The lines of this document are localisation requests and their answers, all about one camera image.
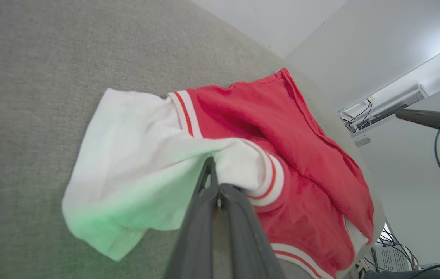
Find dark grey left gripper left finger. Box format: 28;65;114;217
166;157;220;279

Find tangled black and white cables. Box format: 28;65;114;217
355;228;420;279

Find white perforated box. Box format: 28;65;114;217
379;244;412;272

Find grey fabric sofa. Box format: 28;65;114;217
0;0;385;279

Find black cable bundle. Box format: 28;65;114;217
343;98;374;131

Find red and white jacket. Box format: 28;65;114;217
62;68;375;279

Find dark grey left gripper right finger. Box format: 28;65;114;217
220;184;286;279

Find white cable tray rail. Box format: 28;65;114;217
338;84;429;134

